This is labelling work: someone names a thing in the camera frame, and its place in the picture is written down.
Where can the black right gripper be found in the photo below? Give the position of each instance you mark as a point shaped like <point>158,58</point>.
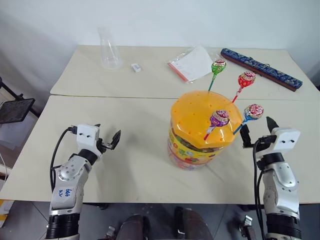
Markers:
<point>266,142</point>

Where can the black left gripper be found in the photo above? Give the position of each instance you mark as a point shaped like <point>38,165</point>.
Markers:
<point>106,146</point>

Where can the blue wrapped lollipop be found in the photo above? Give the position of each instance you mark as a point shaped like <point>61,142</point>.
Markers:
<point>253,112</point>

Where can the purple wrapped lollipop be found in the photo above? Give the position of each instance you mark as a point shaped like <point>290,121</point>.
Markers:
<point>220,118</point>

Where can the red wrapped lollipop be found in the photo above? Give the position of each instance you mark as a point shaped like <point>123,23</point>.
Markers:
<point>246,79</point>

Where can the lollipop jar with orange lid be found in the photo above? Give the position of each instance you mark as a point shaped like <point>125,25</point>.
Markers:
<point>197,140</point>

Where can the green wrapped lollipop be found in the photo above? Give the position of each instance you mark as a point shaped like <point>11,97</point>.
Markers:
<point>219,66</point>

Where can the long blue patterned box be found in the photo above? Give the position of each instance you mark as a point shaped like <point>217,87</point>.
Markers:
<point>262,68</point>

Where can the small white box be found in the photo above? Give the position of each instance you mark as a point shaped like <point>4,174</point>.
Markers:
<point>135,67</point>

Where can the clear plastic flask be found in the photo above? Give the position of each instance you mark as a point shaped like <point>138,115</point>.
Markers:
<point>110,53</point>

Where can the black tablet on stand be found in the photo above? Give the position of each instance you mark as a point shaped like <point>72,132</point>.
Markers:
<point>15,110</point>

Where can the clear zip bag with paper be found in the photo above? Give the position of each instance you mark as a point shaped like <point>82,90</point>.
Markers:
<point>192,62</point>

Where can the dark rounded shape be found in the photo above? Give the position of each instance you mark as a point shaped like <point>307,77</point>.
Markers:
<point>135,227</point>
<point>193,225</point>

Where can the yellow and white box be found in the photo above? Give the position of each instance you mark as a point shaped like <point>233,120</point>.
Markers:
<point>3,212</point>

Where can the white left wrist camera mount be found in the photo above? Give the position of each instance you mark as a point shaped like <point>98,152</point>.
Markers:
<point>86,136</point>

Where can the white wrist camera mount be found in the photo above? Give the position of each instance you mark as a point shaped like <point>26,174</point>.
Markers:
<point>86,136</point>
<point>286,140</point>

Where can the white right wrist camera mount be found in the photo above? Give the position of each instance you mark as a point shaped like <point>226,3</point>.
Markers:
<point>286,140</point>

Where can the small metal bracket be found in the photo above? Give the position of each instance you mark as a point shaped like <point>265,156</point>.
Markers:
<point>246,227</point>
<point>110,233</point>

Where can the black stand frame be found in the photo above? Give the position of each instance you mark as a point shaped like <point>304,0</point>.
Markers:
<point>11,91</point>

